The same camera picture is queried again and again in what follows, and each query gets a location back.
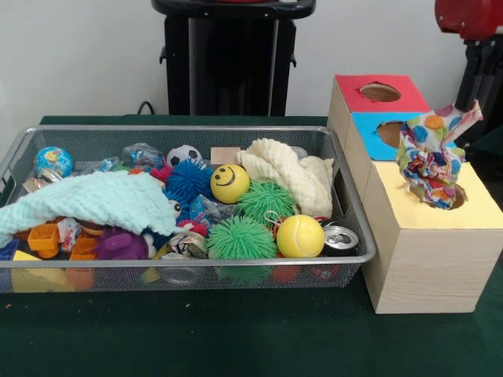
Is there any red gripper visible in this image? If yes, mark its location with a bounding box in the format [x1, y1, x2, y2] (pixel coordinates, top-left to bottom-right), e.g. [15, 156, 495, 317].
[434, 0, 503, 112]

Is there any colourful polka dot cloth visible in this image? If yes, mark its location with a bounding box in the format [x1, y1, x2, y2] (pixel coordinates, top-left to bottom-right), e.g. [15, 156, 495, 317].
[395, 100, 484, 211]

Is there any wooden box with three holes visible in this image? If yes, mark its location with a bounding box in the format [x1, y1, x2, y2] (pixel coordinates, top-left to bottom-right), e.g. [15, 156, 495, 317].
[326, 73, 503, 315]

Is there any clear mesh bin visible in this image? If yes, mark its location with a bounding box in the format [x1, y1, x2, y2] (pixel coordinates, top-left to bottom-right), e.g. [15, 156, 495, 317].
[0, 124, 377, 295]

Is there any black panel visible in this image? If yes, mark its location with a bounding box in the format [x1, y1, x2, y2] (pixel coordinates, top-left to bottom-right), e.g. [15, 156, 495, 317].
[451, 6, 503, 158]

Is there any cream waffle cloth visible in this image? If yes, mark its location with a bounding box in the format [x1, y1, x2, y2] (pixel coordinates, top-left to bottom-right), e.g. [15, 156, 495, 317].
[236, 138, 336, 220]

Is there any crushed drink can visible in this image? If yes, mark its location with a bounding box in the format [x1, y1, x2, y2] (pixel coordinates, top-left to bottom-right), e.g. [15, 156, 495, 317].
[321, 221, 360, 258]

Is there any yellow tennis ball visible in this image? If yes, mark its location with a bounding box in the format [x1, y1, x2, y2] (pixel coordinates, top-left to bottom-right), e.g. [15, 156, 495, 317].
[276, 214, 325, 259]

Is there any green spiky rubber ball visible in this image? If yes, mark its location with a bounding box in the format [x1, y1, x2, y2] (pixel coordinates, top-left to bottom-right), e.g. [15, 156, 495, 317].
[207, 215, 278, 261]
[237, 180, 296, 218]

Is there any yellow smiley ball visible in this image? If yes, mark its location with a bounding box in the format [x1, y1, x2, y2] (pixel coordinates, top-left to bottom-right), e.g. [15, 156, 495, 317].
[210, 163, 252, 204]

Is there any small soccer ball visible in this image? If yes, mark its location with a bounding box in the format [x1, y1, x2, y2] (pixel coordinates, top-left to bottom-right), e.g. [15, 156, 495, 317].
[166, 145, 204, 168]

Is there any blue spiky rubber ball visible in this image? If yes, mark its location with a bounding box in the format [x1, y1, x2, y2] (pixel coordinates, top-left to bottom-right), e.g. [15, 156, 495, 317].
[164, 159, 215, 205]

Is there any dark green table cloth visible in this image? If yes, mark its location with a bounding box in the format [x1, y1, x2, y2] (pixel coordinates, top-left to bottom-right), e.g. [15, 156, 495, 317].
[0, 115, 503, 377]

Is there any mint knitted cloth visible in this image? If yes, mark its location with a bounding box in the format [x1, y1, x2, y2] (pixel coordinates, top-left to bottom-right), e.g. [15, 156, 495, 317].
[0, 168, 178, 248]

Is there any blue globe ball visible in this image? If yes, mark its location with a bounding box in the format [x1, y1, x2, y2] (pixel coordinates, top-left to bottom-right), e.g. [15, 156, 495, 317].
[33, 146, 75, 178]

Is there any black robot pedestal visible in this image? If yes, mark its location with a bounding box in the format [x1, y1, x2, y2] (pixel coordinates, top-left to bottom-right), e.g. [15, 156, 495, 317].
[151, 0, 318, 117]

